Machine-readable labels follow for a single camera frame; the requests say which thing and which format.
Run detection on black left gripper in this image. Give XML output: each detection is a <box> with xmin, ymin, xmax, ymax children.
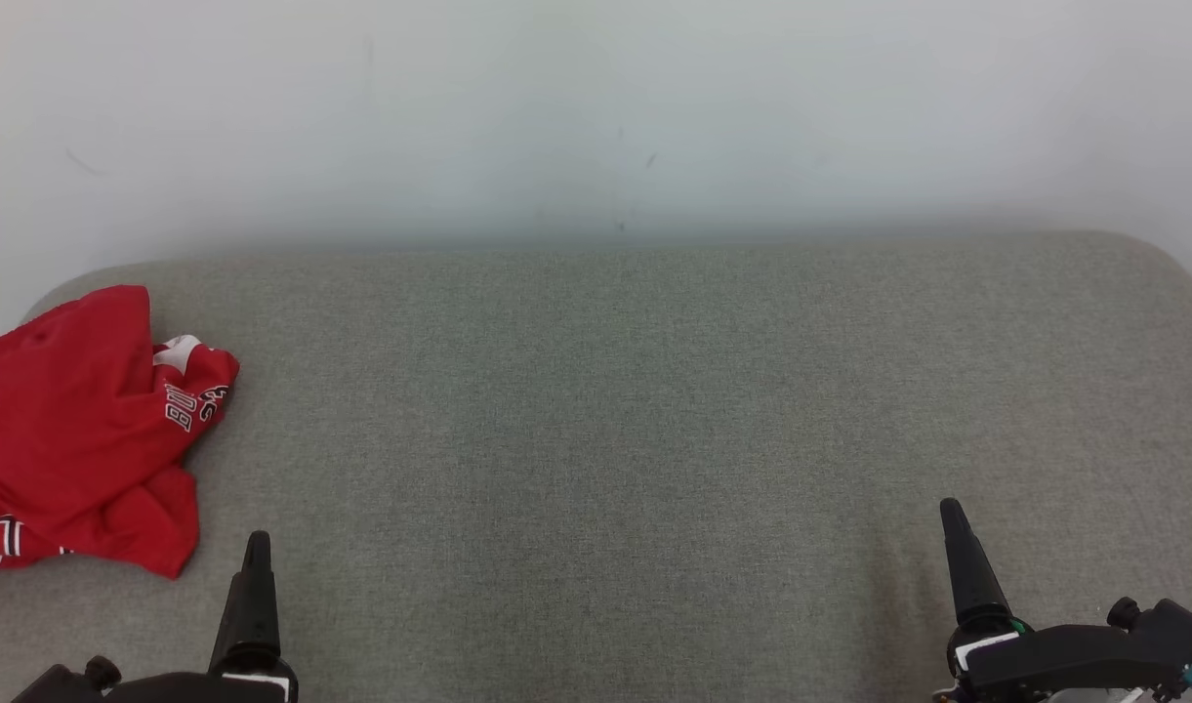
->
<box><xmin>103</xmin><ymin>532</ymin><xmax>300</xmax><ymax>703</ymax></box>

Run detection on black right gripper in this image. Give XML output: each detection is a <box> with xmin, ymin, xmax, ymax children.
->
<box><xmin>939</xmin><ymin>498</ymin><xmax>1154</xmax><ymax>700</ymax></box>

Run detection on red Bulls jersey white sleeves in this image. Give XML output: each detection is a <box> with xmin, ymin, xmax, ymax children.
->
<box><xmin>0</xmin><ymin>332</ymin><xmax>241</xmax><ymax>581</ymax></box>

